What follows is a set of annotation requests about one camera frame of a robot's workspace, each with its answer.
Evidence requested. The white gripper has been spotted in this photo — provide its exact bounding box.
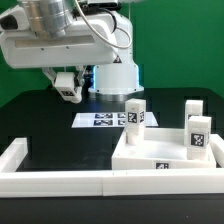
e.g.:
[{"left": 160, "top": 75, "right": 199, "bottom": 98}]
[{"left": 0, "top": 15, "right": 118, "bottom": 88}]

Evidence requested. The white square table top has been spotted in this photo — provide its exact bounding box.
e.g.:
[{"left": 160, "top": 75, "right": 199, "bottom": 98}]
[{"left": 111, "top": 128, "right": 216, "bottom": 170}]

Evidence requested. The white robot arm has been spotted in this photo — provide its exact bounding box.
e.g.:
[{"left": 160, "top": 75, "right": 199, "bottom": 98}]
[{"left": 0, "top": 0, "right": 144, "bottom": 103}]

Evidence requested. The white tag sheet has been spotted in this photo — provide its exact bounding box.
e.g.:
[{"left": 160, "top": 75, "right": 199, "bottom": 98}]
[{"left": 71, "top": 112, "right": 159, "bottom": 129}]

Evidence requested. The white U-shaped obstacle fence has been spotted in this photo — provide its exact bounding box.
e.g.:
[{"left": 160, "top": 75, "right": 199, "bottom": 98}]
[{"left": 0, "top": 138, "right": 224, "bottom": 198}]

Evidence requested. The black cable bundle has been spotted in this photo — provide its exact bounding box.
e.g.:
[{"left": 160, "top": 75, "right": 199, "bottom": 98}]
[{"left": 45, "top": 83, "right": 58, "bottom": 92}]

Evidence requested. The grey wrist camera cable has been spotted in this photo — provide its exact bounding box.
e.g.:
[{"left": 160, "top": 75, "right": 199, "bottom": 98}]
[{"left": 73, "top": 0, "right": 134, "bottom": 51}]

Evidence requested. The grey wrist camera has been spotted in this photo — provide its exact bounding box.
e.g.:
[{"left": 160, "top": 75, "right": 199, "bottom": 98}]
[{"left": 0, "top": 5, "right": 29, "bottom": 32}]

